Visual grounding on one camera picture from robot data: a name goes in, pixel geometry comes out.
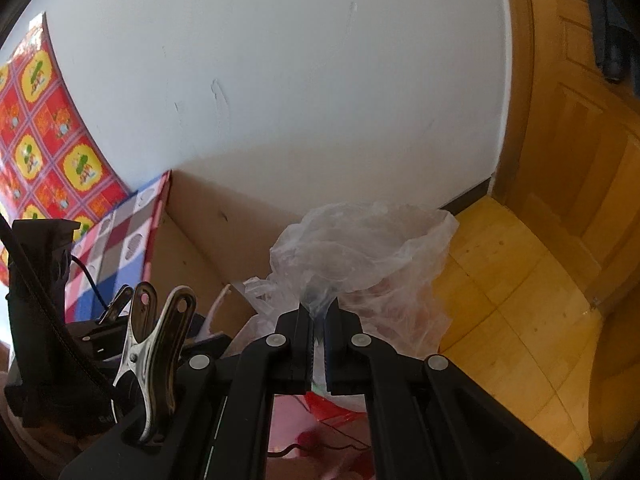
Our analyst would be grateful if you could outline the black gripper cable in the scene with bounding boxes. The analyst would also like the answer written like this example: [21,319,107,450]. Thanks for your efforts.
[70,255,108,311]
[0,217,118,406]

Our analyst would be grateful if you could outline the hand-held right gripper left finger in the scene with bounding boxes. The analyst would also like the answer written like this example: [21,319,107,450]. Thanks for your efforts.
[165,302,315,480]

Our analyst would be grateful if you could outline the red floral printed cloth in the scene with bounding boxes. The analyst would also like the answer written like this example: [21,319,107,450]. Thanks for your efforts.
[0,12,133,271]

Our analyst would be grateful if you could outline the metal spring clip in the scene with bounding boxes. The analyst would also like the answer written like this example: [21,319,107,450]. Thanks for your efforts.
[112,281,200,446]

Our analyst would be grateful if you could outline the wooden door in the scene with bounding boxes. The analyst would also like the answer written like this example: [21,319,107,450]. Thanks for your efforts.
[492,0,640,311]

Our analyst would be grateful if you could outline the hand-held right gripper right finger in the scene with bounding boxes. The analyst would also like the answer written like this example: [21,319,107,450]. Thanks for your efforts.
[325,300,581,480]

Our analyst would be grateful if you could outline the red plastic basin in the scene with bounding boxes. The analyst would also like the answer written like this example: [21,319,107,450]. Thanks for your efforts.
[305,391,371,426]

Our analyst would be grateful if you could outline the thin black floor cable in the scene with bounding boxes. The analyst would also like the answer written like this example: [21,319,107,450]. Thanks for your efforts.
[267,437,373,461]

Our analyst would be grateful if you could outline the clear plastic bag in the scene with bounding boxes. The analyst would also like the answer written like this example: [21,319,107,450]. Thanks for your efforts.
[235,201,458,411]

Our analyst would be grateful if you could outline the dark hanging garment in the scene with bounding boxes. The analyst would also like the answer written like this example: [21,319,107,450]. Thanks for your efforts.
[587,0,636,86]

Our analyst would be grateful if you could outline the checked heart blanket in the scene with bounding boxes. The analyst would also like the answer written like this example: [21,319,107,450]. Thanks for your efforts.
[62,170,173,323]

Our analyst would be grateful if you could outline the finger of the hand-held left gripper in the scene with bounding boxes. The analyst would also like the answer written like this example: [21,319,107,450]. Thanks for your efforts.
[10,219,82,326]
[185,312,235,361]

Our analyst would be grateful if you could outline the green foam floor mat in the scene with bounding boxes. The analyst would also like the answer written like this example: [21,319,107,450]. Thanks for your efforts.
[575,452,601,480]

